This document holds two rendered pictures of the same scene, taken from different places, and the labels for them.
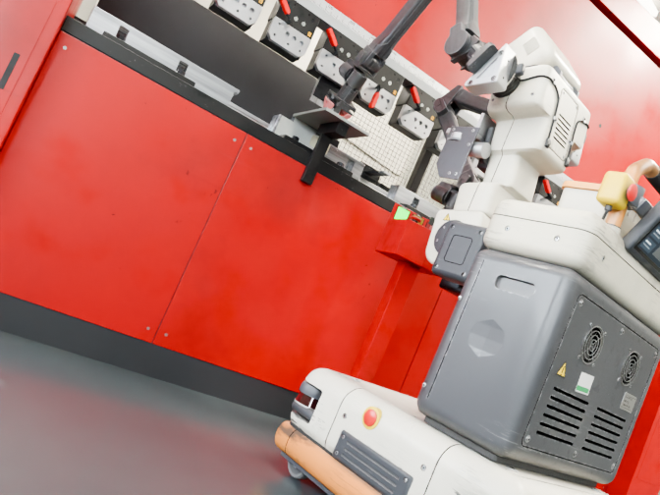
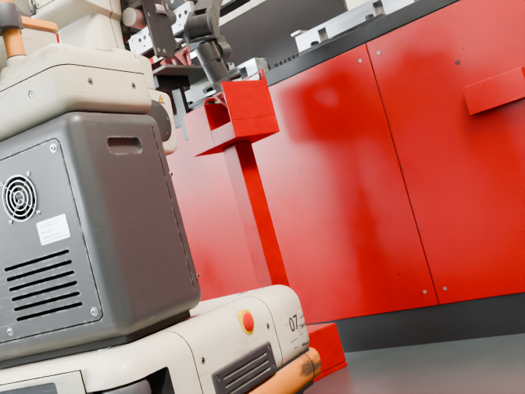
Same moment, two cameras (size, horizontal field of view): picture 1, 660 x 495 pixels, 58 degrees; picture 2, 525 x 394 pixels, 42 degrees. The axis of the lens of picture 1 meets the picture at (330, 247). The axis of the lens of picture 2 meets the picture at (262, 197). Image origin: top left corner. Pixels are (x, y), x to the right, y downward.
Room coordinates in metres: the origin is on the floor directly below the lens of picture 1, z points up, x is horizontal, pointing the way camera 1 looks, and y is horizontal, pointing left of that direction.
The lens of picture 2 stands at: (1.29, -2.02, 0.40)
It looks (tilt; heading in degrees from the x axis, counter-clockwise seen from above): 3 degrees up; 67
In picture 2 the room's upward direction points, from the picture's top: 15 degrees counter-clockwise
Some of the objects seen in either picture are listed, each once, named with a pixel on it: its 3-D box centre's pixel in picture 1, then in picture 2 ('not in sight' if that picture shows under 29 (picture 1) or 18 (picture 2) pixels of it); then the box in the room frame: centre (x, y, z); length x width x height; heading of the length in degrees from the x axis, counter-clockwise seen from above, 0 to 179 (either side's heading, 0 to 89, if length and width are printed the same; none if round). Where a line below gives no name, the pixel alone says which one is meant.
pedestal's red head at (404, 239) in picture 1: (419, 239); (227, 113); (1.99, -0.26, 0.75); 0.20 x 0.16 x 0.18; 109
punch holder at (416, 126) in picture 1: (414, 113); not in sight; (2.32, -0.10, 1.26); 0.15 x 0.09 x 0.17; 118
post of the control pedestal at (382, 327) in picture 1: (377, 339); (261, 238); (1.99, -0.26, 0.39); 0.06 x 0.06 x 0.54; 19
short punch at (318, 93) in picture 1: (325, 94); (197, 41); (2.15, 0.24, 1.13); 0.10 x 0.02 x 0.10; 118
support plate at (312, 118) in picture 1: (329, 124); (176, 76); (2.02, 0.17, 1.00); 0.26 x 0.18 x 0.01; 28
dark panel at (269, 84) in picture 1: (227, 82); (243, 69); (2.49, 0.68, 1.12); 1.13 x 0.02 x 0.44; 118
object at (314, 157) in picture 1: (321, 153); (176, 108); (1.98, 0.15, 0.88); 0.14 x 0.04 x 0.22; 28
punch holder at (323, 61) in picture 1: (334, 59); (183, 8); (2.13, 0.26, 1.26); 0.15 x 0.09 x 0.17; 118
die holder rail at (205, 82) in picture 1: (163, 65); not in sight; (1.89, 0.72, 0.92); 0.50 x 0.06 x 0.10; 118
